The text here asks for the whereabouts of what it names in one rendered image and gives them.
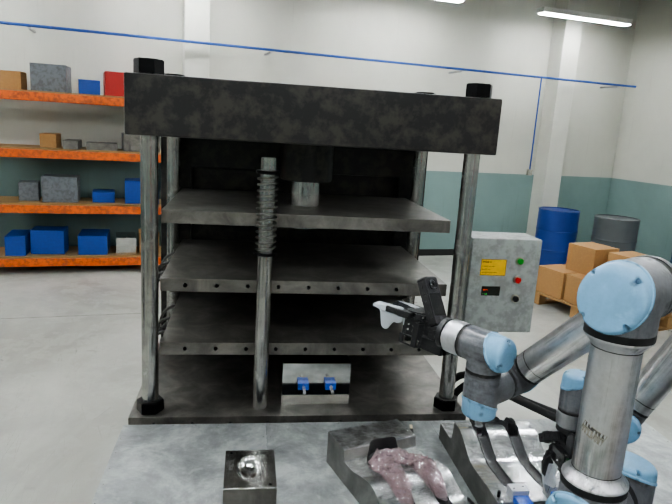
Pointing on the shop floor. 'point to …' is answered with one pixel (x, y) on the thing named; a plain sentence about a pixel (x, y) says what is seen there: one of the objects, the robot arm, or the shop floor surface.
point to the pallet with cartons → (578, 259)
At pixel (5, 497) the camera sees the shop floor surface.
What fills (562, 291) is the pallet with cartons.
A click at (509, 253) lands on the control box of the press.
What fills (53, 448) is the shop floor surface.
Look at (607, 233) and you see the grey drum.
